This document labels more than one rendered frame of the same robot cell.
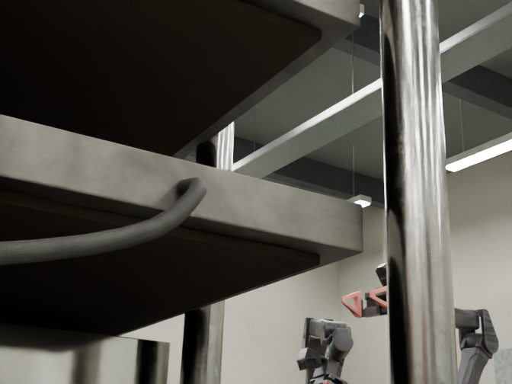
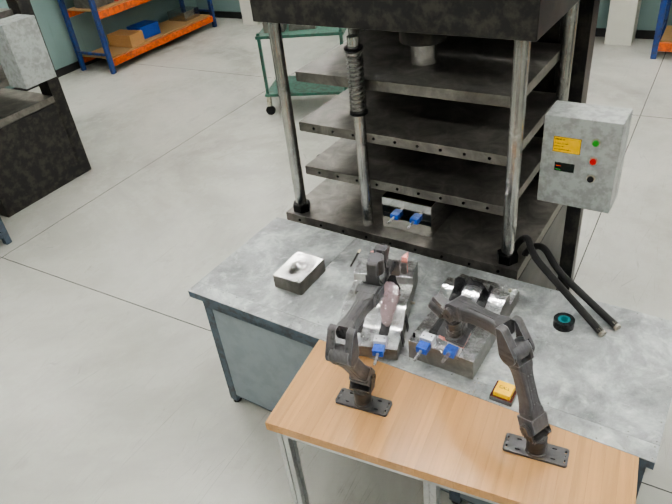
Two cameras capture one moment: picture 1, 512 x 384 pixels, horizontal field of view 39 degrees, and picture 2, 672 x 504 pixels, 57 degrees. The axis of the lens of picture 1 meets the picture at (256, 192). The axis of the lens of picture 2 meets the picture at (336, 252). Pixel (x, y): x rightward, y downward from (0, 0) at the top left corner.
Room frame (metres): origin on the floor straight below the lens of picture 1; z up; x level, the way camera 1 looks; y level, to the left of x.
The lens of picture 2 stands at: (3.42, -1.22, 2.52)
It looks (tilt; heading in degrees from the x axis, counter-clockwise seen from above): 35 degrees down; 156
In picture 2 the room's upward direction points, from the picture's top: 7 degrees counter-clockwise
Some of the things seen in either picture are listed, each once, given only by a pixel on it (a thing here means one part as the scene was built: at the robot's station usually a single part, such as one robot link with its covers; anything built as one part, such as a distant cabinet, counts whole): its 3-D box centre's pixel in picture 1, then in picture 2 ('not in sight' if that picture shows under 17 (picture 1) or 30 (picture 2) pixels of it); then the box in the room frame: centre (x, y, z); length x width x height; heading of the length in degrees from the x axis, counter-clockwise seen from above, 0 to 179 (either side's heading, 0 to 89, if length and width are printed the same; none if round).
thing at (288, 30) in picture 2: not in sight; (310, 58); (-2.51, 1.42, 0.50); 0.98 x 0.55 x 1.01; 52
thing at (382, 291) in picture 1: (378, 298); not in sight; (1.81, -0.32, 1.20); 0.09 x 0.07 x 0.07; 127
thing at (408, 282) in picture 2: not in sight; (377, 304); (1.67, -0.28, 0.86); 0.50 x 0.26 x 0.11; 137
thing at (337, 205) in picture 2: not in sight; (426, 203); (0.99, 0.44, 0.76); 1.30 x 0.84 x 0.06; 30
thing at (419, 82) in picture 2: not in sight; (429, 62); (0.96, 0.50, 1.52); 1.10 x 0.70 x 0.05; 30
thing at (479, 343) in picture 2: not in sight; (466, 314); (1.94, -0.03, 0.87); 0.50 x 0.26 x 0.14; 120
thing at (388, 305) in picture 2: not in sight; (378, 297); (1.68, -0.28, 0.90); 0.26 x 0.18 x 0.08; 137
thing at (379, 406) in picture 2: not in sight; (362, 395); (2.05, -0.57, 0.84); 0.20 x 0.07 x 0.08; 37
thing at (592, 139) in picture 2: not in sight; (567, 260); (1.79, 0.69, 0.74); 0.30 x 0.22 x 1.47; 30
